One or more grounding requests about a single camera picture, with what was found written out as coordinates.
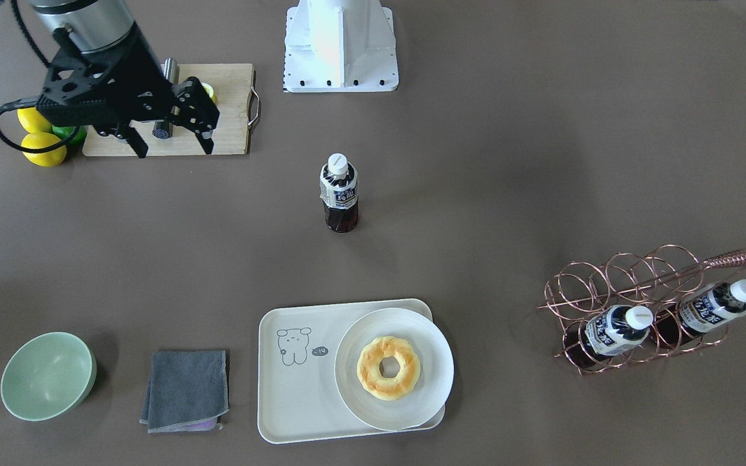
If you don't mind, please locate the wooden cutting board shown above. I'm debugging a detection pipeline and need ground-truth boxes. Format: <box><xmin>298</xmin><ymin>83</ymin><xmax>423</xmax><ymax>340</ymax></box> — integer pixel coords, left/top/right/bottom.
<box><xmin>82</xmin><ymin>63</ymin><xmax>262</xmax><ymax>157</ymax></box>

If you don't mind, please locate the white round plate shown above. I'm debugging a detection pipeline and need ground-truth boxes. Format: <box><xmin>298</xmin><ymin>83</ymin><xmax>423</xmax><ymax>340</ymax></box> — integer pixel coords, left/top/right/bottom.
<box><xmin>334</xmin><ymin>307</ymin><xmax>455</xmax><ymax>432</ymax></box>

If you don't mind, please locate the tea bottle in rack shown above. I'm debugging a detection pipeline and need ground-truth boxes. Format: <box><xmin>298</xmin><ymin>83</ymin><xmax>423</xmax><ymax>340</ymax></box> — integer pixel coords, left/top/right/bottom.
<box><xmin>650</xmin><ymin>278</ymin><xmax>746</xmax><ymax>348</ymax></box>
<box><xmin>563</xmin><ymin>304</ymin><xmax>655</xmax><ymax>370</ymax></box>

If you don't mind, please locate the copper wire bottle rack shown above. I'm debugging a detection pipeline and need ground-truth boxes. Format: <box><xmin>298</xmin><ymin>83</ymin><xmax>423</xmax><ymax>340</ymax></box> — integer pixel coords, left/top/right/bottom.
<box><xmin>542</xmin><ymin>245</ymin><xmax>746</xmax><ymax>374</ymax></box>

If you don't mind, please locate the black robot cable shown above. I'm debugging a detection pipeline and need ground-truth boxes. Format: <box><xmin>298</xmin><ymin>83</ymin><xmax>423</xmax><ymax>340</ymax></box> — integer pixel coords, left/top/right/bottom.
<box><xmin>0</xmin><ymin>0</ymin><xmax>82</xmax><ymax>155</ymax></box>

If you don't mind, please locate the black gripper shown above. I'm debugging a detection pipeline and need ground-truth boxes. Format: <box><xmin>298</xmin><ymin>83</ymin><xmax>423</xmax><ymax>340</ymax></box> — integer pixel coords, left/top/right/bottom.
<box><xmin>92</xmin><ymin>55</ymin><xmax>220</xmax><ymax>159</ymax></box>

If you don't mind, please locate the yellow lemon far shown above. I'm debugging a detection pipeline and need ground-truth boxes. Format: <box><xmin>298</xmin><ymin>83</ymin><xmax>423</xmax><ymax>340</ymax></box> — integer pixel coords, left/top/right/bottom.
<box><xmin>17</xmin><ymin>107</ymin><xmax>53</xmax><ymax>133</ymax></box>

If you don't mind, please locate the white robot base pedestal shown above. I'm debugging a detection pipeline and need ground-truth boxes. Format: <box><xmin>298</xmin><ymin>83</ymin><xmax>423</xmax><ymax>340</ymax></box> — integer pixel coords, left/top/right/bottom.
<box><xmin>282</xmin><ymin>1</ymin><xmax>400</xmax><ymax>93</ymax></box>

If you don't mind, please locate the cream rectangular tray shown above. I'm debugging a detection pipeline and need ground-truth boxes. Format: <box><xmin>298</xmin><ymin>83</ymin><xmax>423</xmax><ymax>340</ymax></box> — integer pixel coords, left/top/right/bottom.
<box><xmin>257</xmin><ymin>298</ymin><xmax>453</xmax><ymax>443</ymax></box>

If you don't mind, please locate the grey folded cloth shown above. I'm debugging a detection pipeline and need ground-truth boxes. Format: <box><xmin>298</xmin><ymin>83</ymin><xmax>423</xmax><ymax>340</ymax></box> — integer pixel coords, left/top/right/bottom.
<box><xmin>139</xmin><ymin>349</ymin><xmax>230</xmax><ymax>434</ymax></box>

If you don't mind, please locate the yellow lemon near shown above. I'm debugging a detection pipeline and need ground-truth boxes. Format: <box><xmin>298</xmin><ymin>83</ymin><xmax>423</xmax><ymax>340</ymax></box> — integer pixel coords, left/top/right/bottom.
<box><xmin>21</xmin><ymin>132</ymin><xmax>67</xmax><ymax>167</ymax></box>

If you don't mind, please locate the half lemon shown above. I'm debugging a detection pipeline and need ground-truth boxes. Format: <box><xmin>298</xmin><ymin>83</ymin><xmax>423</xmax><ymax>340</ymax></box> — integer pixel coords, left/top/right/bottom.
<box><xmin>201</xmin><ymin>82</ymin><xmax>217</xmax><ymax>104</ymax></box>

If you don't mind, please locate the yellow lemon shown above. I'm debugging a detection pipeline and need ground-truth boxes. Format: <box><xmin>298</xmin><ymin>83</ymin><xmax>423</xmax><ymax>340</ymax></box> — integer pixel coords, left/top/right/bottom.
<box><xmin>21</xmin><ymin>132</ymin><xmax>67</xmax><ymax>167</ymax></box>
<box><xmin>17</xmin><ymin>107</ymin><xmax>53</xmax><ymax>133</ymax></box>

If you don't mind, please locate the steel muddler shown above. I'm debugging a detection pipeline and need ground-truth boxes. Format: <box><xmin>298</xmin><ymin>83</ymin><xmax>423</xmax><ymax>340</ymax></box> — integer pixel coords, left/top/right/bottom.
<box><xmin>153</xmin><ymin>57</ymin><xmax>179</xmax><ymax>139</ymax></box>

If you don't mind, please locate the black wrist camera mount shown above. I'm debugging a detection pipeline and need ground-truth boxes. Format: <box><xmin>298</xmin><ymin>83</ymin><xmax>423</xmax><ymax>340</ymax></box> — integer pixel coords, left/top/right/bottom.
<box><xmin>36</xmin><ymin>49</ymin><xmax>128</xmax><ymax>126</ymax></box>

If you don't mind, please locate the tea bottle white cap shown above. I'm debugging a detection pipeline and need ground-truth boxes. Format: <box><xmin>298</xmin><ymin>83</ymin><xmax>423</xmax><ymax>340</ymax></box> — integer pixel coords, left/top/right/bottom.
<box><xmin>319</xmin><ymin>153</ymin><xmax>360</xmax><ymax>233</ymax></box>

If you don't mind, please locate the green bowl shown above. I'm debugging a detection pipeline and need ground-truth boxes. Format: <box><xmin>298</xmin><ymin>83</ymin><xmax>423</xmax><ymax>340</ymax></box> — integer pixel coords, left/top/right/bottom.
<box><xmin>0</xmin><ymin>331</ymin><xmax>97</xmax><ymax>422</ymax></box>

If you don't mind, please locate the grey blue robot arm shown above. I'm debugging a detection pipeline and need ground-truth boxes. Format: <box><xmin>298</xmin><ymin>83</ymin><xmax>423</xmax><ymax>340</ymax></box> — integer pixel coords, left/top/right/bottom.
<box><xmin>30</xmin><ymin>1</ymin><xmax>220</xmax><ymax>157</ymax></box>

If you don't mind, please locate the glazed donut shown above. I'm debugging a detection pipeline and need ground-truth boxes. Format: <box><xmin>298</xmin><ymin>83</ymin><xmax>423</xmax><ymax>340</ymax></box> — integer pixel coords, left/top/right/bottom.
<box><xmin>356</xmin><ymin>335</ymin><xmax>422</xmax><ymax>401</ymax></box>

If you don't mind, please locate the green lime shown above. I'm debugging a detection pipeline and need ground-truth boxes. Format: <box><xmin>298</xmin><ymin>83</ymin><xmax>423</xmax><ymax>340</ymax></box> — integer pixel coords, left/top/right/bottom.
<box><xmin>51</xmin><ymin>125</ymin><xmax>87</xmax><ymax>146</ymax></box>

